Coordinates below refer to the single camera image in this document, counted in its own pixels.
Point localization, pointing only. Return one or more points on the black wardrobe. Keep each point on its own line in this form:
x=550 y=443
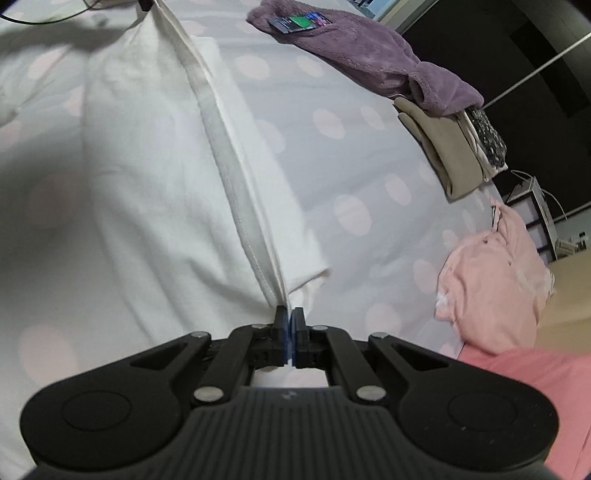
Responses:
x=508 y=46

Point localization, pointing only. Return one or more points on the dark pink embroidered pillow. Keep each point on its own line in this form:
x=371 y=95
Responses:
x=531 y=383

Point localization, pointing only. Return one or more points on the dark patterned folded garment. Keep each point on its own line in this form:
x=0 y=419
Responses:
x=489 y=134

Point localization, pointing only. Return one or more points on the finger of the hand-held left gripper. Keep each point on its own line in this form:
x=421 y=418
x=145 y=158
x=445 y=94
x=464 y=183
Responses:
x=146 y=4

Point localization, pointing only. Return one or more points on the white t-shirt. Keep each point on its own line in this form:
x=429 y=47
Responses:
x=152 y=184

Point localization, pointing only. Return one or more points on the olive folded garment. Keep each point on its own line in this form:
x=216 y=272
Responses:
x=443 y=147

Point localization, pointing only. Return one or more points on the light pink pillow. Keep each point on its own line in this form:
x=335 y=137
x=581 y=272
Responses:
x=485 y=304

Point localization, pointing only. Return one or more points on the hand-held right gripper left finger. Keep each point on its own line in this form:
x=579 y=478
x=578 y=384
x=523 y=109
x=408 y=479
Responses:
x=282 y=339

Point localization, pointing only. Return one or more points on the purple fleece robe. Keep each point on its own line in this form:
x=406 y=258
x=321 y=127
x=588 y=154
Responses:
x=369 y=55

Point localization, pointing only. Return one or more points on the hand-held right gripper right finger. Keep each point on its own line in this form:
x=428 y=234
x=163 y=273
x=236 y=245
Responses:
x=298 y=339

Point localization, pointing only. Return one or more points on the cream folded garment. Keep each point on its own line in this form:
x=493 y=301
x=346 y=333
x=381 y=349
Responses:
x=480 y=159

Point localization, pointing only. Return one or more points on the smartphone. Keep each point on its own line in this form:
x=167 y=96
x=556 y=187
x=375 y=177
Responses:
x=300 y=22

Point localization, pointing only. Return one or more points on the white nightstand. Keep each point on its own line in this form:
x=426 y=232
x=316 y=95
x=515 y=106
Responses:
x=540 y=217

